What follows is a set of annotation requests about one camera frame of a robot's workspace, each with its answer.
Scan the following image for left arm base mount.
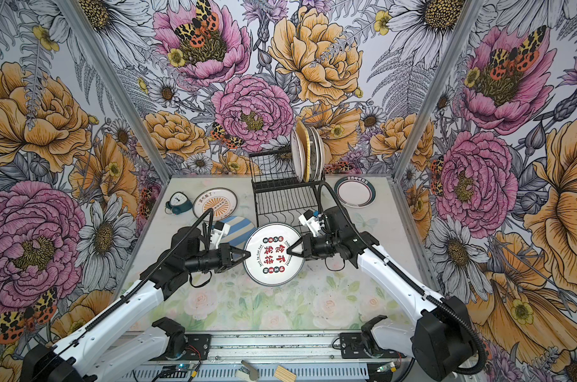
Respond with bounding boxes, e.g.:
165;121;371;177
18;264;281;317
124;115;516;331
163;334;212;361

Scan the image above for grey clip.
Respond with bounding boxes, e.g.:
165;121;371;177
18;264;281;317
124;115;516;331
235;360;260;382

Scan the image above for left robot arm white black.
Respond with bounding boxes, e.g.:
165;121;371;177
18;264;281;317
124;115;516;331
20;227;250;381

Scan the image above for small green rimmed plate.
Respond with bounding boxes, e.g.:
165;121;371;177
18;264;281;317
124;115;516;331
334;176;377;208

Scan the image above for blue white striped plate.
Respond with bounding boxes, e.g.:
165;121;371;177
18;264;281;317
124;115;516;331
220;216;257;249

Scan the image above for white floral plate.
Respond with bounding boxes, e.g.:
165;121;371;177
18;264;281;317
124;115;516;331
318;133;326;179

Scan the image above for yellow woven square plate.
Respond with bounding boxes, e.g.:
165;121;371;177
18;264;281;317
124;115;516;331
296;119;312;182

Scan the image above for small teal cup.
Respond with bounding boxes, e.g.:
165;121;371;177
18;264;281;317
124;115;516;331
165;192;193;215

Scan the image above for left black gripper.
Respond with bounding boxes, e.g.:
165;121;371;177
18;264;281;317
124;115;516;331
186;243;251;273

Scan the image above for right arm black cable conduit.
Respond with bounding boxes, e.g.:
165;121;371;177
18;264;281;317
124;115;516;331
316;180;489;376

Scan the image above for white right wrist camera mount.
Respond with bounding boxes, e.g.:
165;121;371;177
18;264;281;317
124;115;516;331
299;209;323;237

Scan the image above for aluminium front rail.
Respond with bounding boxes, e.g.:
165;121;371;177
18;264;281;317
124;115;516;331
125;330;461;368

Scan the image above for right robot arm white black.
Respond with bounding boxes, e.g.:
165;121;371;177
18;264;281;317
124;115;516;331
288;206;487;381

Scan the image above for black wire dish rack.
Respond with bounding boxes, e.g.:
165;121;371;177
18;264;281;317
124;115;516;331
249;147;324;233

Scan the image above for orange sunburst plate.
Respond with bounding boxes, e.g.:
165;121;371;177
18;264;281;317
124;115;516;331
193;188;237;221
291;131;305;181

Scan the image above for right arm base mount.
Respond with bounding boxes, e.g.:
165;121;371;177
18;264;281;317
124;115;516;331
339;332;405;360

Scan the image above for white plate red characters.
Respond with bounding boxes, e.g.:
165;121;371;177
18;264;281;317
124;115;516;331
244;223;304;287

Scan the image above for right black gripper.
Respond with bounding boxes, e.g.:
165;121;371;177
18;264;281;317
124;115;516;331
286;232;340;262

